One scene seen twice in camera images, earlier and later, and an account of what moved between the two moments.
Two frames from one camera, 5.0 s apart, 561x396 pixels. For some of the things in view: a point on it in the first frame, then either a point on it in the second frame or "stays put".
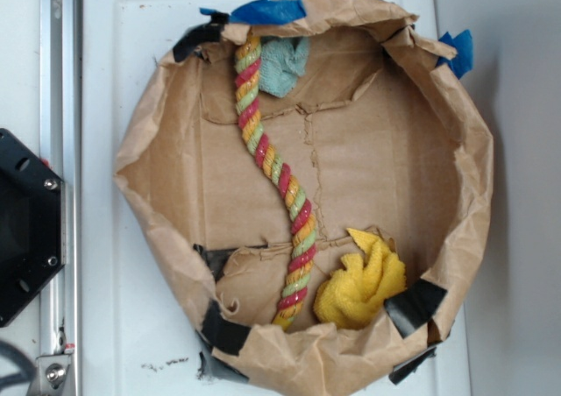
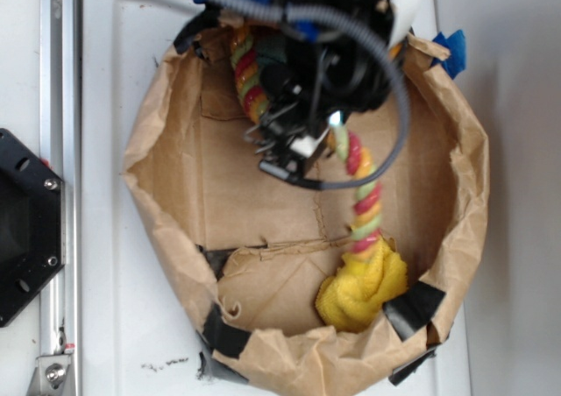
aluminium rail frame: (60, 327) stays put
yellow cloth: (353, 295) stays put
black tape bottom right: (415, 307) stays put
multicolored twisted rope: (248, 67) to (366, 204)
